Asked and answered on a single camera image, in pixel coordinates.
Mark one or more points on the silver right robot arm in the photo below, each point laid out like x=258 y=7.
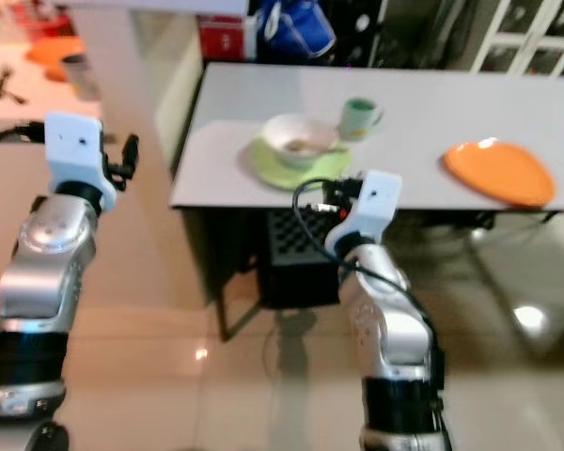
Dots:
x=395 y=329

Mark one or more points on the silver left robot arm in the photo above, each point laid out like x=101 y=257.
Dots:
x=38 y=263

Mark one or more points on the white bowl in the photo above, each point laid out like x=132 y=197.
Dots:
x=299 y=143

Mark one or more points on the light green plate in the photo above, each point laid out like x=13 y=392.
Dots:
x=277 y=173

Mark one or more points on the green mug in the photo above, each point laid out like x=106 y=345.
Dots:
x=355 y=120

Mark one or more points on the black plastic crate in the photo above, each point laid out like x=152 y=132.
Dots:
x=296 y=263

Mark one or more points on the metal cup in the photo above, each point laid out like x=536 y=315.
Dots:
x=83 y=78

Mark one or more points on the orange bowl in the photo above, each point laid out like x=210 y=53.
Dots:
x=52 y=52

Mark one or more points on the black utensil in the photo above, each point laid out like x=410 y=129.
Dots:
x=2 y=86

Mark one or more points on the red box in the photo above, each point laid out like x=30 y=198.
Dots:
x=224 y=39

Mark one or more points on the black metal table leg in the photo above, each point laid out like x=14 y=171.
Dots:
x=226 y=305

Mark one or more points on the orange plate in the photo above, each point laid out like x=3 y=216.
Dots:
x=500 y=173

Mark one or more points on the black computer tower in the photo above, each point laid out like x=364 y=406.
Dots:
x=404 y=33

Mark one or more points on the blue bag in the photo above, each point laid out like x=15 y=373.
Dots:
x=296 y=26

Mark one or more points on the white glass-door cabinet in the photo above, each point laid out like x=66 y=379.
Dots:
x=531 y=33

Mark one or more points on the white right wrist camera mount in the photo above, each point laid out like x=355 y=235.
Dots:
x=371 y=209

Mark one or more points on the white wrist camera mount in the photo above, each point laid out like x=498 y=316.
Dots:
x=371 y=209
x=73 y=148

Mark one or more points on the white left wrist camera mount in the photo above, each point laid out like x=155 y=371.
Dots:
x=73 y=148

